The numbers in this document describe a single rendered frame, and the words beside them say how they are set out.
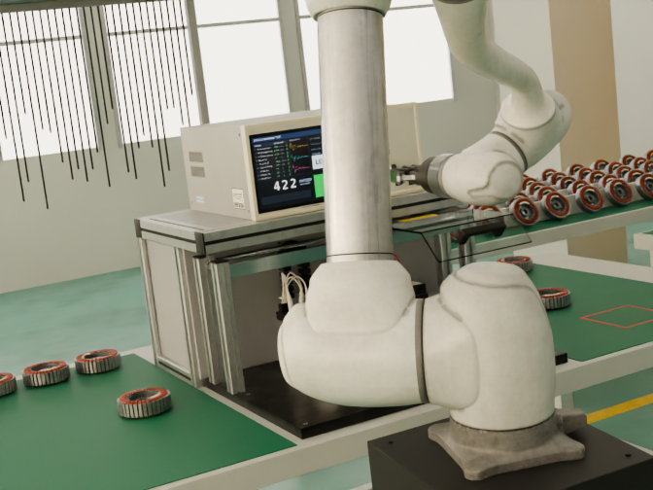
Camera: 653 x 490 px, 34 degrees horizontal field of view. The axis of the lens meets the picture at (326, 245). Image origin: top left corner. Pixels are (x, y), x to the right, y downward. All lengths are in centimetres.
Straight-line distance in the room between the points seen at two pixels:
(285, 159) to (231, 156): 12
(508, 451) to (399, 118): 110
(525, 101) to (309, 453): 76
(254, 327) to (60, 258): 628
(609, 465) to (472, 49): 70
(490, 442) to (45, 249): 726
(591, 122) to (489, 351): 488
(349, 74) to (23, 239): 711
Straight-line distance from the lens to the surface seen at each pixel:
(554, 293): 288
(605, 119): 642
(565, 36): 623
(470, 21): 176
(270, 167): 232
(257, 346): 248
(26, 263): 863
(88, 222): 872
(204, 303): 234
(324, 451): 202
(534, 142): 208
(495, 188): 200
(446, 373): 153
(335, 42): 162
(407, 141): 248
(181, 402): 237
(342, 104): 160
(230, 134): 236
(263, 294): 247
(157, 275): 259
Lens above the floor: 142
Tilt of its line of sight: 9 degrees down
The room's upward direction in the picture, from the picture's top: 7 degrees counter-clockwise
